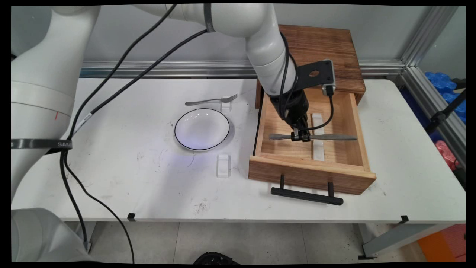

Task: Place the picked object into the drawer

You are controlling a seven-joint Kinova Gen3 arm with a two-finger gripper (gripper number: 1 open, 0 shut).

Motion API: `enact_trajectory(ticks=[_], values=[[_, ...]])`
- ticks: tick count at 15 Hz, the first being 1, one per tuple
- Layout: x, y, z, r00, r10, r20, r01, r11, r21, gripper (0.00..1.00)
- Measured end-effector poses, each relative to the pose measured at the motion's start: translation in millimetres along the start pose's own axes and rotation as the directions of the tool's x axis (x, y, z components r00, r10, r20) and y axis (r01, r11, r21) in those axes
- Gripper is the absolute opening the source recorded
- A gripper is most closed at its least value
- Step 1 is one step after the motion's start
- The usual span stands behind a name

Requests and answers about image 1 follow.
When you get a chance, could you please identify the white plate with black rim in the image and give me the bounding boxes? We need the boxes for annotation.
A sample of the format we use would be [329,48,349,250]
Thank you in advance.
[174,108,231,151]

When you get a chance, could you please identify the dark wooden cabinet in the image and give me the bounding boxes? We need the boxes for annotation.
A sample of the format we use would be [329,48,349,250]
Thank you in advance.
[277,23,367,109]

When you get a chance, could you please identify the silver fork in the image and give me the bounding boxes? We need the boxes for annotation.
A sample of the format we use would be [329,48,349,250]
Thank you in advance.
[185,94,238,106]

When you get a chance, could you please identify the red plastic bag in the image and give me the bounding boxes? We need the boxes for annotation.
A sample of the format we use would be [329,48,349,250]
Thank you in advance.
[435,140,460,172]

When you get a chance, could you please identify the dark strap around arm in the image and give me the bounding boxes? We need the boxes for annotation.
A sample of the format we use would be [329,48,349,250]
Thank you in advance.
[203,4,216,34]

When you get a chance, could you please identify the light wooden drawer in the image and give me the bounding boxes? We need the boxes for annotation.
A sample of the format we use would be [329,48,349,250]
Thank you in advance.
[248,84,377,196]

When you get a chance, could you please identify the aluminium frame rail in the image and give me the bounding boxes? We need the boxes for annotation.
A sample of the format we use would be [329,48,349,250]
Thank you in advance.
[400,66,466,168]
[80,60,406,79]

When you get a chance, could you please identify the grey table leg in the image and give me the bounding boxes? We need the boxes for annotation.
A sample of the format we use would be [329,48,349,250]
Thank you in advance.
[74,222,96,254]
[358,223,452,260]

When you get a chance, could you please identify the black drawer handle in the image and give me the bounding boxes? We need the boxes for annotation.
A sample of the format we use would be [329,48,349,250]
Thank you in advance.
[271,174,344,206]

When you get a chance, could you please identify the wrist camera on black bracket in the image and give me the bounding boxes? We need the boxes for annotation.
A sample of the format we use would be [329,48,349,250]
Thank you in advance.
[296,59,337,97]

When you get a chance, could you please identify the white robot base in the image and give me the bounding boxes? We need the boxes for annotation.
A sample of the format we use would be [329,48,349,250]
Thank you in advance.
[11,208,97,262]

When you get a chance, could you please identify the black printed cable strap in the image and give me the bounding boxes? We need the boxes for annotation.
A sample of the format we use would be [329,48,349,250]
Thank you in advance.
[11,138,73,150]

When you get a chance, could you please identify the black round object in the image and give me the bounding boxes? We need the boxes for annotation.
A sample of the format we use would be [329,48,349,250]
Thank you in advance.
[193,252,240,265]

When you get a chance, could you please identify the orange box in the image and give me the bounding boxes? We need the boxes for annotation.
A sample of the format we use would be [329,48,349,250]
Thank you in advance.
[417,224,466,262]

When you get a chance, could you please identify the silver table knife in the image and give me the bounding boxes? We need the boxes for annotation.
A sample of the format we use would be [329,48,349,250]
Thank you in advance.
[268,133,357,142]

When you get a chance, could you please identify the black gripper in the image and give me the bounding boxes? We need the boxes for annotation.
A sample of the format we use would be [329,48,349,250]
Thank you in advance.
[269,89,311,143]

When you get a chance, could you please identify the aluminium frame post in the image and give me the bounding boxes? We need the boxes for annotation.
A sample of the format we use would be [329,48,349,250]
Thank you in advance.
[400,6,460,67]

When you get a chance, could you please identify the blue foam sheet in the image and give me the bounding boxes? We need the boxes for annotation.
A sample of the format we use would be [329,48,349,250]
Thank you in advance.
[424,72,466,125]

